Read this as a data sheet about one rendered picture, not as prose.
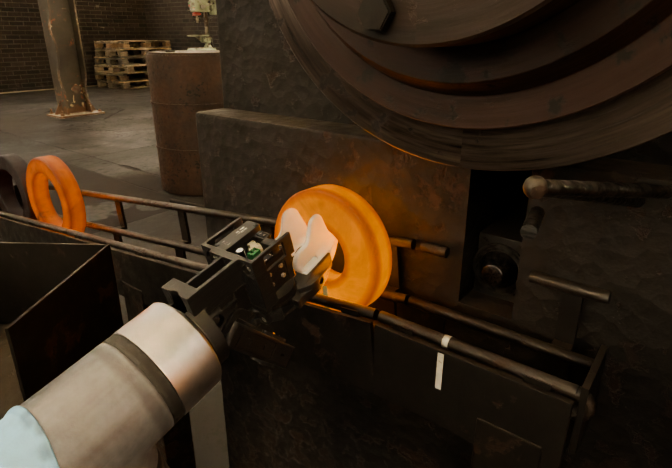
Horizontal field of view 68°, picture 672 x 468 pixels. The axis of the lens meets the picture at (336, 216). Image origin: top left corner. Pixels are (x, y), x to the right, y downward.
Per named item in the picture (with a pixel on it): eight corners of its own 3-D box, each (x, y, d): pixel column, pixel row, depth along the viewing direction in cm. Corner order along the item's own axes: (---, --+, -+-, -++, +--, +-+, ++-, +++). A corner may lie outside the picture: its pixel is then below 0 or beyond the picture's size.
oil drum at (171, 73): (212, 168, 386) (201, 47, 355) (266, 182, 352) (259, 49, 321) (143, 186, 342) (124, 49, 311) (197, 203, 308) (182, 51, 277)
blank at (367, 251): (284, 181, 63) (264, 186, 60) (388, 185, 53) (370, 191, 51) (298, 295, 66) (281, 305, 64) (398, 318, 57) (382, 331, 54)
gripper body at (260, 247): (296, 228, 47) (199, 309, 39) (314, 297, 51) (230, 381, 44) (241, 212, 51) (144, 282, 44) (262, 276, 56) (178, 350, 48)
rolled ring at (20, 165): (14, 154, 105) (30, 151, 108) (-17, 156, 117) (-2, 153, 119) (38, 237, 110) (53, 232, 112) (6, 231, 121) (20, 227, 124)
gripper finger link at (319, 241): (349, 195, 54) (295, 242, 48) (357, 239, 57) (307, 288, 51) (327, 190, 56) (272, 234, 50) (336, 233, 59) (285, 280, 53)
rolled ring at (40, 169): (74, 258, 102) (90, 253, 104) (66, 175, 94) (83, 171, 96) (31, 224, 111) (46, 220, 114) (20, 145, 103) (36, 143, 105)
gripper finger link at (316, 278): (340, 256, 52) (286, 308, 47) (343, 267, 53) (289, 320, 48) (306, 245, 55) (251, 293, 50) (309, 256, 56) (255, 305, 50)
